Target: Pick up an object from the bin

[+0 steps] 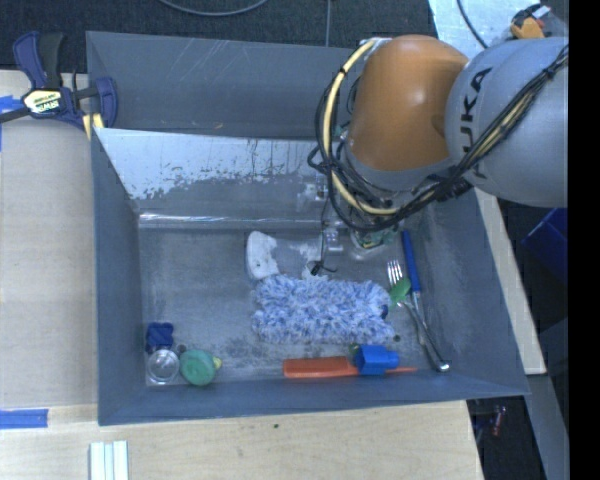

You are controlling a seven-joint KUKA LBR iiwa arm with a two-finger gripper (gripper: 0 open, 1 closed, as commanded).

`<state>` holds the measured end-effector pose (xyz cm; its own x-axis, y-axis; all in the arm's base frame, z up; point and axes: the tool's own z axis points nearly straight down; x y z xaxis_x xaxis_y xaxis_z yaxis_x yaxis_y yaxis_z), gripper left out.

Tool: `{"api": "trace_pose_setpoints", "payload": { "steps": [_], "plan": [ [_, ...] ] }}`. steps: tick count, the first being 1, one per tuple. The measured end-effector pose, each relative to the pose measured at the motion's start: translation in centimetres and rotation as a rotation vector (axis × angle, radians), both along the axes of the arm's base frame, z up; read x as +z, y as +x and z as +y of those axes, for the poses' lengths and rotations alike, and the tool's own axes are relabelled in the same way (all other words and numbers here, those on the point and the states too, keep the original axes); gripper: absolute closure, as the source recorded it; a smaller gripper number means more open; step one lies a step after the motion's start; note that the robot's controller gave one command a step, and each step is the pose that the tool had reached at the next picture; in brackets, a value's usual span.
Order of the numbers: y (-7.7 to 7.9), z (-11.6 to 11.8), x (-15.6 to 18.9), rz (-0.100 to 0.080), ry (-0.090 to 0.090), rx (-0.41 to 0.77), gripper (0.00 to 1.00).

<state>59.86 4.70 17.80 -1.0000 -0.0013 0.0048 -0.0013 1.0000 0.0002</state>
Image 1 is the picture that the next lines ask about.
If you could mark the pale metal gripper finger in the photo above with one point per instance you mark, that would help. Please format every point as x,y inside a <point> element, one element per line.
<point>333,240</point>
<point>314,194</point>

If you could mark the small green plastic piece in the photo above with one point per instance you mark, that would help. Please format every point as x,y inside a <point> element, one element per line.
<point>400,290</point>

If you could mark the blue and white fuzzy cloth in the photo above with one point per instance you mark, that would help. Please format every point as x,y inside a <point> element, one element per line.
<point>315,310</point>

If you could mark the white crumpled cloth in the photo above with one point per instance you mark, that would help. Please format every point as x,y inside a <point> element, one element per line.
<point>260,258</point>

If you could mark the metal fork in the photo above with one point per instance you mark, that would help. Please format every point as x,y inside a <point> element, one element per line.
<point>425,333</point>

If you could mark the blue plastic toy block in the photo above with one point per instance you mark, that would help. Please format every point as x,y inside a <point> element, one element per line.
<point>375,359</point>

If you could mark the orange comb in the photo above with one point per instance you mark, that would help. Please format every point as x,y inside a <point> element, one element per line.
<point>315,368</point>

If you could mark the grey metal bin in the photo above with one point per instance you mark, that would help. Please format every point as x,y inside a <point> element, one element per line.
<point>195,278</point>

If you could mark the green round toy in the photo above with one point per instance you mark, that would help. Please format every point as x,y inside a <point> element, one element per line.
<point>197,367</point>

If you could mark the dark blue plastic piece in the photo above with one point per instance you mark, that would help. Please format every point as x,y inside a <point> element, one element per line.
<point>159,336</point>

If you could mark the clear glass cup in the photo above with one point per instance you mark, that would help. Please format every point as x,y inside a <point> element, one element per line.
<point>163,366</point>

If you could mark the black cylinder on white bracket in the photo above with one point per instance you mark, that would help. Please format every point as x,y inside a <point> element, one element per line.
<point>316,268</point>

